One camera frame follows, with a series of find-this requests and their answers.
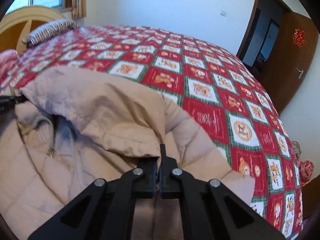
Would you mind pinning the pink folded quilt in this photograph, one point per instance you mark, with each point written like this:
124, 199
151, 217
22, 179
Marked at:
8, 59

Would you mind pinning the white wall switch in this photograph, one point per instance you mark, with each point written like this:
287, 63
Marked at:
223, 13

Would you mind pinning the dark wooden door frame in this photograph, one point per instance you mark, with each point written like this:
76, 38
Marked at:
253, 20

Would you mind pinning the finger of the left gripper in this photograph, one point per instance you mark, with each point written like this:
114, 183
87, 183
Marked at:
8, 102

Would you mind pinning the lilac quilted puffer jacket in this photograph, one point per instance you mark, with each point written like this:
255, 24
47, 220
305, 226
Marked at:
78, 125

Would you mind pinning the cream wooden headboard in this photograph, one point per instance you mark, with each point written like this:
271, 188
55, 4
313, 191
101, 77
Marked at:
16, 25

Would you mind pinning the brown wooden door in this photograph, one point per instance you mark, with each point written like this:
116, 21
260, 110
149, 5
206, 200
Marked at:
279, 76

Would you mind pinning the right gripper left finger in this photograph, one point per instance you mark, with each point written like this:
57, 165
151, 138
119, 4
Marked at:
105, 209

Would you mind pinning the red double happiness decal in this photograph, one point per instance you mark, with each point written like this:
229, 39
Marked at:
299, 38

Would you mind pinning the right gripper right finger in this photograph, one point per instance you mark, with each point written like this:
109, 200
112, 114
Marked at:
209, 210

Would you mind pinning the striped pillow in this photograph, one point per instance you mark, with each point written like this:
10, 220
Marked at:
49, 30

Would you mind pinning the silver door handle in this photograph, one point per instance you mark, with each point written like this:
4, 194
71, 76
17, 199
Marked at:
300, 73

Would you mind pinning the red patterned bed cover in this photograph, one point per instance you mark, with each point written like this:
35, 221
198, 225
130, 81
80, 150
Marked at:
206, 81

